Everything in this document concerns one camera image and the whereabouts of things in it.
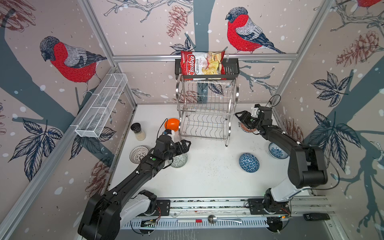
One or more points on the blue white floral bowl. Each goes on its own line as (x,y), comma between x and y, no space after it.
(277,152)

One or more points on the salt grinder with black cap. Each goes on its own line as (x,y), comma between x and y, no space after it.
(138,131)

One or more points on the steel wire dish rack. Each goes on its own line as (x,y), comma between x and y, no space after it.
(206,107)

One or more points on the black wall shelf basket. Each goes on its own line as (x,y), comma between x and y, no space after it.
(231,68)

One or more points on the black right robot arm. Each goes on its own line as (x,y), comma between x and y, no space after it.
(307,166)

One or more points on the red cassava chips bag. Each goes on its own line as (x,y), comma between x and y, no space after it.
(202,63)

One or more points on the red patterned ceramic bowl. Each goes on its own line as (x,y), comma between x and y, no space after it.
(245,129)

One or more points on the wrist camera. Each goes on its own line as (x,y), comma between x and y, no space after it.
(168,132)
(255,112)

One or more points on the black remote device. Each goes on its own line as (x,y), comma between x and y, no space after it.
(312,217)

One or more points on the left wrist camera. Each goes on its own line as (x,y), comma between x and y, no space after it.
(168,132)

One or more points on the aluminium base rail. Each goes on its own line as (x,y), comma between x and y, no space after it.
(192,213)

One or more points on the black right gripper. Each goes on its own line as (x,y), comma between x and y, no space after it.
(244,114)

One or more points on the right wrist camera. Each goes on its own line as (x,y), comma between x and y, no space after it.
(255,112)

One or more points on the dark blue geometric bowl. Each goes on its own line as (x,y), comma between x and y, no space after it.
(249,163)

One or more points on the white lattice pattern bowl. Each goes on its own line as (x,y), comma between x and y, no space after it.
(138,153)

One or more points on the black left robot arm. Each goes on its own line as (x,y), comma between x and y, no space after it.
(105,214)

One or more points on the metal spoon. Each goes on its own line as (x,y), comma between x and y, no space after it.
(213,220)

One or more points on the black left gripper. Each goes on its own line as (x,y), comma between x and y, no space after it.
(186,148)

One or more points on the orange plastic bowl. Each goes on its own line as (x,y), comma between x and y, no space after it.
(172,124)

